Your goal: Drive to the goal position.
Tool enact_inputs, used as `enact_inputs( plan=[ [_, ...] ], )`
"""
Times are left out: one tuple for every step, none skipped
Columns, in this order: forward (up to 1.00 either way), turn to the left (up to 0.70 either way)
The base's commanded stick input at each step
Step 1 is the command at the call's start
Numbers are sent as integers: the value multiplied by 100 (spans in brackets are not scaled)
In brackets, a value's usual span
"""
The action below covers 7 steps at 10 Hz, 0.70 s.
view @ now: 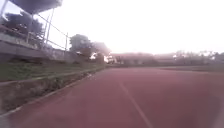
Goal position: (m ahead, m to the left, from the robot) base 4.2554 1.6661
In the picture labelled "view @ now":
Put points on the distant row of trees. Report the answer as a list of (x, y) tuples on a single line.
[(150, 58)]

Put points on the dark trees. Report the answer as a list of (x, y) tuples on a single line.
[(80, 43)]

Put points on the red running track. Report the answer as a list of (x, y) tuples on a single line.
[(93, 103)]

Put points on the grass bank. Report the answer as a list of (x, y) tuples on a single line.
[(36, 69)]

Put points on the grass field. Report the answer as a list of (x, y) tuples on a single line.
[(193, 68)]

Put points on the roofed grandstand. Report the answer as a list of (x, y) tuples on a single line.
[(23, 43)]

